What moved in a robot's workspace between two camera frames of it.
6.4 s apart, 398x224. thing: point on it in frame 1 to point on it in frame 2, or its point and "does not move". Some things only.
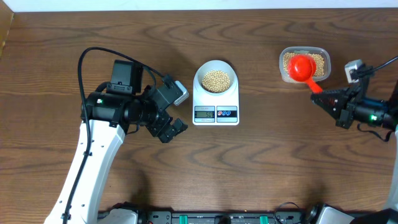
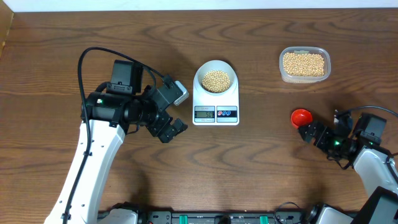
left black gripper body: (156, 121) does not move
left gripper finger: (174, 130) does not move
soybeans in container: (319, 60) does not move
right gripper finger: (334, 98) to (310, 132)
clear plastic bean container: (321, 56) does not move
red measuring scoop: (301, 68) to (301, 117)
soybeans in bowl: (216, 81) does not move
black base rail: (310, 216) does not move
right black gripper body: (347, 116) to (333, 144)
